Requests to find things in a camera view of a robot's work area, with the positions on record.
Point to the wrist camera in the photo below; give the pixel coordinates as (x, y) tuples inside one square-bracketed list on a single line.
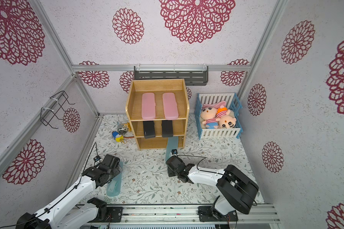
[(174, 152), (97, 159)]

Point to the pink pencil case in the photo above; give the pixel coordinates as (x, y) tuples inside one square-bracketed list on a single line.
[(148, 111), (170, 107)]

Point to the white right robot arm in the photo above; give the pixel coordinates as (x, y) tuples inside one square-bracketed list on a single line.
[(238, 191)]

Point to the aluminium frame rails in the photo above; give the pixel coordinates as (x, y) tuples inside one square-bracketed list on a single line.
[(35, 62)]

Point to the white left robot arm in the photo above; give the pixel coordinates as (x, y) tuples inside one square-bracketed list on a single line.
[(55, 215)]

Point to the grey plush keychain toy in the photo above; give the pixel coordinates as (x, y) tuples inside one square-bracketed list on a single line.
[(124, 128)]

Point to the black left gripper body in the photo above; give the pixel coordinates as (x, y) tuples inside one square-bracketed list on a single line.
[(114, 172)]

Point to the grey wall-mounted rack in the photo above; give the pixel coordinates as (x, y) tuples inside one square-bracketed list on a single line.
[(191, 78)]

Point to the wooden three-tier shelf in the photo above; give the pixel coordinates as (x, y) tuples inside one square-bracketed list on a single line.
[(158, 87)]

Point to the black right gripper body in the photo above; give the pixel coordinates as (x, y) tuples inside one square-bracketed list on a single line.
[(172, 162)]

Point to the blue yellow keychain toy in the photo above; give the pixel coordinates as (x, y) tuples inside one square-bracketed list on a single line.
[(119, 137)]

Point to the blue white toy crate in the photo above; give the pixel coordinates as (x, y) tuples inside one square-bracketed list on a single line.
[(232, 103)]

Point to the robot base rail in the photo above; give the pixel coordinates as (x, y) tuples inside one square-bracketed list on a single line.
[(260, 214)]

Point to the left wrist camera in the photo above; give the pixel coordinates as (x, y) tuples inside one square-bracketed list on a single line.
[(97, 159)]

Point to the pink plush pig toy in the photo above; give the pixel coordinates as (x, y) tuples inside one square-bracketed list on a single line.
[(208, 115)]

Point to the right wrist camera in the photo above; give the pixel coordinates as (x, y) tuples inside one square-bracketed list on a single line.
[(174, 152)]

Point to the orange striped plush toy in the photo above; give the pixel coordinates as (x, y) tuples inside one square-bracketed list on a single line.
[(225, 120)]

